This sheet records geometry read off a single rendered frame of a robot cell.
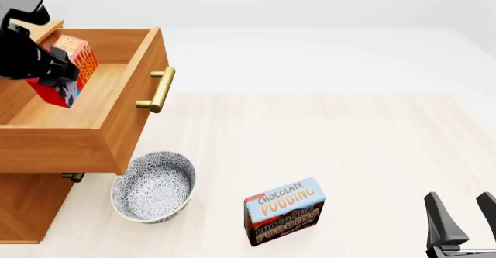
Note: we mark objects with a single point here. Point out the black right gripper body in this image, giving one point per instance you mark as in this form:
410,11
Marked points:
457,250

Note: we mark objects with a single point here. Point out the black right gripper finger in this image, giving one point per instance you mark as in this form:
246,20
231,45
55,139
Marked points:
489,211
441,226

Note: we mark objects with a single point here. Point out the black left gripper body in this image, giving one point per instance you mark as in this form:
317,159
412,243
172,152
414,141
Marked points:
17,56

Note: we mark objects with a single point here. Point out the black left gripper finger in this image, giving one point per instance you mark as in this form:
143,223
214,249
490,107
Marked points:
64,70

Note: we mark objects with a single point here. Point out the red and blue butter box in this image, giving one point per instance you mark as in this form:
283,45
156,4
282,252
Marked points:
86,63

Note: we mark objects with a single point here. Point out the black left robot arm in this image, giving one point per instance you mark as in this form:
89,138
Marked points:
21,3

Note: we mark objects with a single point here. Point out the wooden drawer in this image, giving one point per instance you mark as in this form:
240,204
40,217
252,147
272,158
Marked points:
128,95

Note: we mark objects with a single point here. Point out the wooden cabinet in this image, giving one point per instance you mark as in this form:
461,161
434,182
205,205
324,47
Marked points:
23,211

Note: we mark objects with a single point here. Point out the patterned grey-white bowl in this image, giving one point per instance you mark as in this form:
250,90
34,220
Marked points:
155,186

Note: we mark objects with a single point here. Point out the chocolate pudding box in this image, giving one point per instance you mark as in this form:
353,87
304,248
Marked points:
284,211

